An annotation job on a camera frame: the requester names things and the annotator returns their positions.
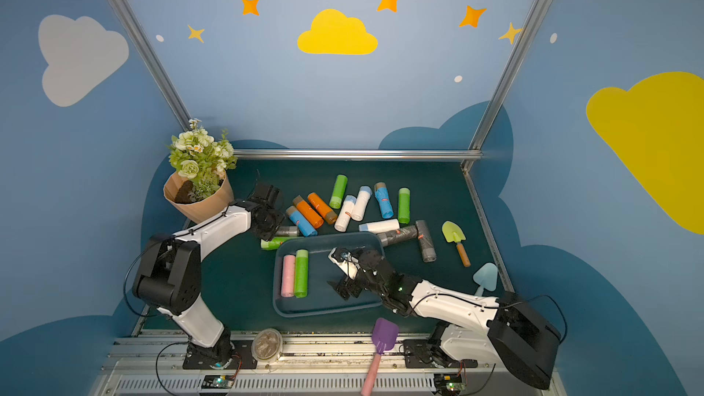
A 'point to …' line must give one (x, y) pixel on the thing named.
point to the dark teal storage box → (322, 298)
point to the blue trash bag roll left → (303, 227)
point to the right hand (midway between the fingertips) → (343, 263)
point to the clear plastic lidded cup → (267, 346)
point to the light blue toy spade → (487, 278)
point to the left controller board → (218, 381)
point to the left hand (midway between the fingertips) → (287, 221)
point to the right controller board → (449, 383)
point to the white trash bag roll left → (346, 213)
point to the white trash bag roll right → (364, 195)
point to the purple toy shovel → (385, 335)
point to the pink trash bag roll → (288, 276)
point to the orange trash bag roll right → (326, 213)
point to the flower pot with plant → (200, 185)
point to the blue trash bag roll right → (384, 200)
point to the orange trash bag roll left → (310, 215)
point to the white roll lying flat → (379, 226)
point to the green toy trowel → (453, 233)
